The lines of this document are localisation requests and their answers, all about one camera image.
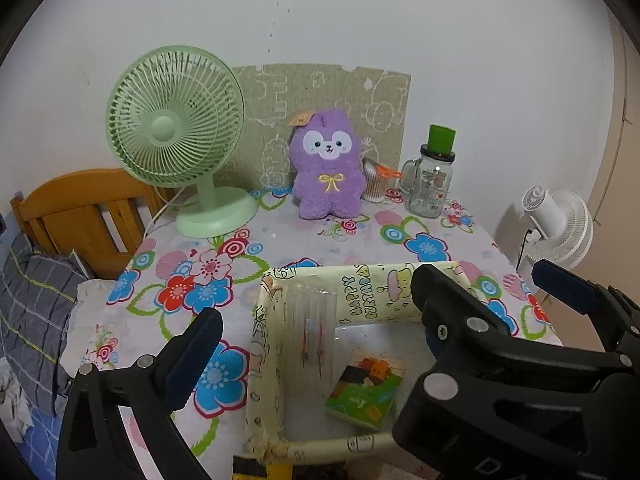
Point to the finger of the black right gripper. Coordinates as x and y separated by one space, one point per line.
613 315

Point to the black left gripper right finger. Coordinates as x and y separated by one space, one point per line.
495 406

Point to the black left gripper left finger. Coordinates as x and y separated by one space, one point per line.
93 441

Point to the colourful cartoon tissue pack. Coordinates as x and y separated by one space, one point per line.
366 390

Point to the white floor fan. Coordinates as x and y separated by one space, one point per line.
562 227

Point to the grey plaid pillow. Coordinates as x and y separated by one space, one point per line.
38 293

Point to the yellow cartoon storage box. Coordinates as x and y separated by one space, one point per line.
375 313

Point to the floral tablecloth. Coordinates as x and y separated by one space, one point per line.
172 278

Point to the clear plastic package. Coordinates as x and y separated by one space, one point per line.
309 335

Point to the glass mug jar green lid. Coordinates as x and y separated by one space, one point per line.
426 180

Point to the cotton swab container orange lid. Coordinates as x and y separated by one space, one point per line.
379 178

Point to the purple plush toy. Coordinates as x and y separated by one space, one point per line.
325 154

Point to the green desk fan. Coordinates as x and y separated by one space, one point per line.
173 119

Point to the green cartoon cardboard panel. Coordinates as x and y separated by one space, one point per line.
374 100

